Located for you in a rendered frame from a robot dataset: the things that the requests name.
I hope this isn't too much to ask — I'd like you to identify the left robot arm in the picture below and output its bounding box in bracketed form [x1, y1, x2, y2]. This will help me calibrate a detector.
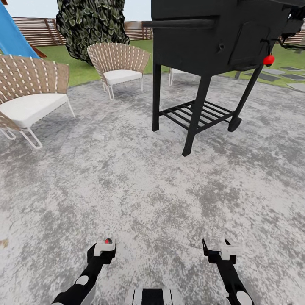
[51, 243, 116, 305]

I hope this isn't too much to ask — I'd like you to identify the robot trunk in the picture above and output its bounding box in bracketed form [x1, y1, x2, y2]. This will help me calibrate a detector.
[124, 288, 181, 305]

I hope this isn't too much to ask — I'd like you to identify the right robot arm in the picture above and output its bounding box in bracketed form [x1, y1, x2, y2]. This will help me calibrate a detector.
[203, 239, 254, 305]

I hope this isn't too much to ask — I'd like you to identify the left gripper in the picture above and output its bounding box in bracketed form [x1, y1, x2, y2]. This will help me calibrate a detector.
[87, 244, 116, 271]

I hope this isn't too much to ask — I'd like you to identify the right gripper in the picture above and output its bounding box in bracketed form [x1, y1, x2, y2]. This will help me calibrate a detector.
[203, 244, 236, 275]

